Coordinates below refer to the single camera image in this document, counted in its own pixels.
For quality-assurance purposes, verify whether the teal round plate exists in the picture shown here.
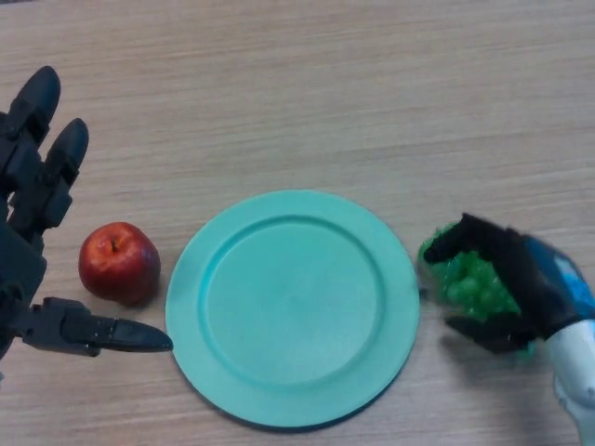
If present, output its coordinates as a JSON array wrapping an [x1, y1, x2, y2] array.
[[165, 189, 421, 428]]

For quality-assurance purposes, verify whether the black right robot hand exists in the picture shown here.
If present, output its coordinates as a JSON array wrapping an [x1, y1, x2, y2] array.
[[422, 212, 595, 357]]

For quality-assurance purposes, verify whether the red apple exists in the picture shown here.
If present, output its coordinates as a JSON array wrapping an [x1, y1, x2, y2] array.
[[77, 221, 162, 308]]

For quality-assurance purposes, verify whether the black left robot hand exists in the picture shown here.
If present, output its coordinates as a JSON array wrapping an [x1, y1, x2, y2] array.
[[0, 65, 174, 358]]

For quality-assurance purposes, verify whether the green grape bunch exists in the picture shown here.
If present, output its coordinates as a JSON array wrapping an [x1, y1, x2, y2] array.
[[416, 221, 536, 361]]

